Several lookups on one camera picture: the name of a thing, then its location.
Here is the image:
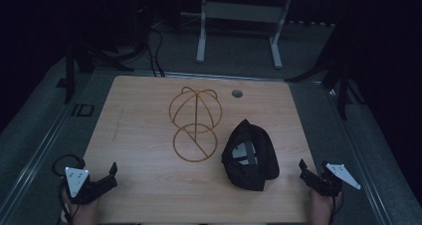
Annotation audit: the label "person's left hand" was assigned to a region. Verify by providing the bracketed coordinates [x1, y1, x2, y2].
[64, 191, 102, 225]

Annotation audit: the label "white metal desk frame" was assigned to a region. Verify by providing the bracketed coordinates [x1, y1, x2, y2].
[180, 0, 332, 71]

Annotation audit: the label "gold wire hat stand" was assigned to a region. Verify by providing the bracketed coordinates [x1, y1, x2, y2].
[167, 86, 224, 163]

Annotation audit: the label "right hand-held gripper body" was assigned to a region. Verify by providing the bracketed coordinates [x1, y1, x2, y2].
[300, 162, 362, 198]

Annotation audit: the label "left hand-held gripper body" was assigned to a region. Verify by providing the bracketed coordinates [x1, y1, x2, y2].
[61, 166, 113, 206]

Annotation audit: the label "person's right hand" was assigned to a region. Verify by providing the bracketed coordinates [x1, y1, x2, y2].
[310, 188, 343, 225]

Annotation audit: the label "black tripod stand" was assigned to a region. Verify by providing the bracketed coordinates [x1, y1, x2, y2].
[56, 35, 148, 106]
[284, 25, 367, 120]

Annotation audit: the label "black rectangular floor bracket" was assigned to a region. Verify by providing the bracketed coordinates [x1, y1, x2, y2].
[71, 103, 96, 117]

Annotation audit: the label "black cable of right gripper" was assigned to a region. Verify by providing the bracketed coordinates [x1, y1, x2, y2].
[330, 192, 344, 225]

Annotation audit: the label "black floor cables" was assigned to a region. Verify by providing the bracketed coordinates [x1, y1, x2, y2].
[144, 25, 166, 78]

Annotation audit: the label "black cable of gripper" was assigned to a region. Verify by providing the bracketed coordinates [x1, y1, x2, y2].
[52, 153, 87, 225]
[330, 192, 344, 225]

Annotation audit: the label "black cap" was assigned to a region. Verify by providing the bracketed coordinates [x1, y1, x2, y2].
[220, 118, 281, 192]

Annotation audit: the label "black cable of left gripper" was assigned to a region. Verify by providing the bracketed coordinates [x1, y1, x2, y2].
[52, 153, 87, 225]

